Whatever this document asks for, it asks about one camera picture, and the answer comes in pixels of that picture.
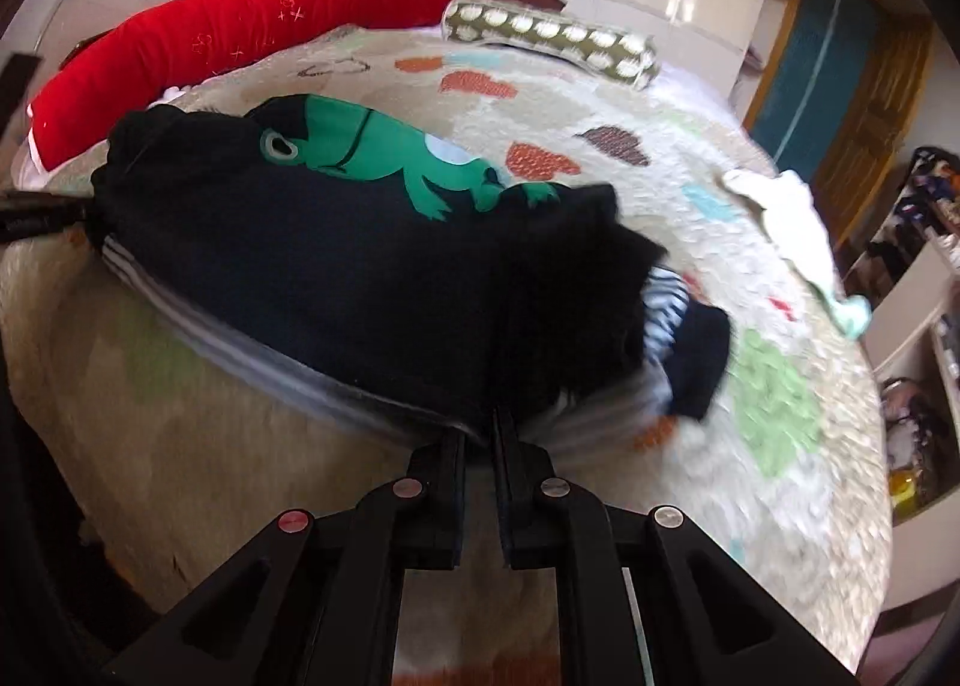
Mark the red long pillow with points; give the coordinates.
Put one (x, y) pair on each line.
(210, 34)

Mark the black frog print sweater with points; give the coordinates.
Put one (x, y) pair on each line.
(360, 266)

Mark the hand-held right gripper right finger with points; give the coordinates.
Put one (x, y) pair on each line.
(517, 498)

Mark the white cloth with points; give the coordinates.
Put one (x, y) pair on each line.
(795, 236)

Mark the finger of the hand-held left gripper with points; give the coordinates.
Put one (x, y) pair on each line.
(37, 214)

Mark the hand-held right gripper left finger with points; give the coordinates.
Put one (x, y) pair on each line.
(442, 498)

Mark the wooden door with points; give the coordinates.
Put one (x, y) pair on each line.
(832, 71)

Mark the cluttered white shelf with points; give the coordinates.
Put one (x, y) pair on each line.
(915, 326)

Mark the green dotted bolster pillow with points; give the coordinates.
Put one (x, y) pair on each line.
(547, 38)

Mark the patterned quilt bedspread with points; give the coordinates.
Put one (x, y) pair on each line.
(750, 386)

